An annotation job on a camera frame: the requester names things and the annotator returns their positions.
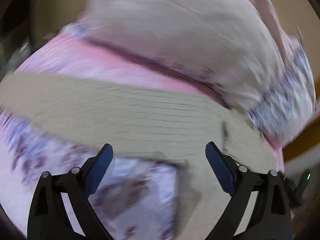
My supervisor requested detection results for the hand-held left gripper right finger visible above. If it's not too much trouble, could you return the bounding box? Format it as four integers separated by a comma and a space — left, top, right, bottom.
205, 141, 293, 240

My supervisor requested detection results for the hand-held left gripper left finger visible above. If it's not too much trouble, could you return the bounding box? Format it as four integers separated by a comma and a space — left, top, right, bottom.
27, 143, 114, 240

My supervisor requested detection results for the beige knitted sweater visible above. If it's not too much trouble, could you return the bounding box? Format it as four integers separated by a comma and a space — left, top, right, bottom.
0, 71, 285, 240

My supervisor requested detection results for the pink floral bed sheet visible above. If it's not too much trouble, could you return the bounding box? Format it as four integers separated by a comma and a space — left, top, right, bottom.
0, 22, 288, 240

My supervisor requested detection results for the pale pink pillow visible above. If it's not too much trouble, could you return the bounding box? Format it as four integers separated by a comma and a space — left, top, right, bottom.
60, 0, 315, 153

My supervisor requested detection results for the lavender floral print pillow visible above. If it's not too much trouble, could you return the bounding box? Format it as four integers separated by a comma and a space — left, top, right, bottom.
235, 0, 285, 45

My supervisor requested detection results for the yellow wooden bed frame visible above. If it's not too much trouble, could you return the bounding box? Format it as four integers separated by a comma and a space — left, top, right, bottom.
282, 119, 320, 164

